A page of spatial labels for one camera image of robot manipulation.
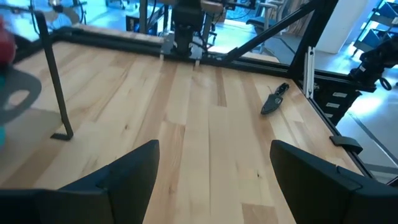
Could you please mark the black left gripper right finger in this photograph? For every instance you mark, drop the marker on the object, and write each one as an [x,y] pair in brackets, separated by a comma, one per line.
[317,193]

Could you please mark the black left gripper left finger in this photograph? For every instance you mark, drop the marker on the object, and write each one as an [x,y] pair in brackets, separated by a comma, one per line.
[124,193]

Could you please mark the red round fruit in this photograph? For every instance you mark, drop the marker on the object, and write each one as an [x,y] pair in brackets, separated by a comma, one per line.
[6,46]

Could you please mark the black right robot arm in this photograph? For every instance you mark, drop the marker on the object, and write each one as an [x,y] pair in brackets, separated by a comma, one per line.
[186,25]

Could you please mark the black table edge clamp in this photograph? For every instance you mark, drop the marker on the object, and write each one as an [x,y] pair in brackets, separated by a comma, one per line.
[346,143]

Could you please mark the black labelled box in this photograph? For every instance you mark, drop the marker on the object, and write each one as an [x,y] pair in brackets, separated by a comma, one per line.
[345,105]

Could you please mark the black knife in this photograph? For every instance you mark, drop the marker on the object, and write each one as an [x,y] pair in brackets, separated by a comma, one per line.
[273,101]

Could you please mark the wooden riser board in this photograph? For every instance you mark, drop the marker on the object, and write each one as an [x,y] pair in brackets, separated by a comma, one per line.
[31,140]

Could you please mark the blue collapsible bowl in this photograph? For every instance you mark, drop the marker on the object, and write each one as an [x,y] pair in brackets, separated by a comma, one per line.
[28,84]

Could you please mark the shelf with blue bins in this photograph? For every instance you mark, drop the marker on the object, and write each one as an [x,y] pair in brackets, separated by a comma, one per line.
[377,34]

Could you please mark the white frame bracket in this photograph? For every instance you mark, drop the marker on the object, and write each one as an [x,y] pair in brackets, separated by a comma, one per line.
[309,71]

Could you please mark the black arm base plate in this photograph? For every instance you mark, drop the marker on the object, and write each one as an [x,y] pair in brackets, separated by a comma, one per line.
[168,48]

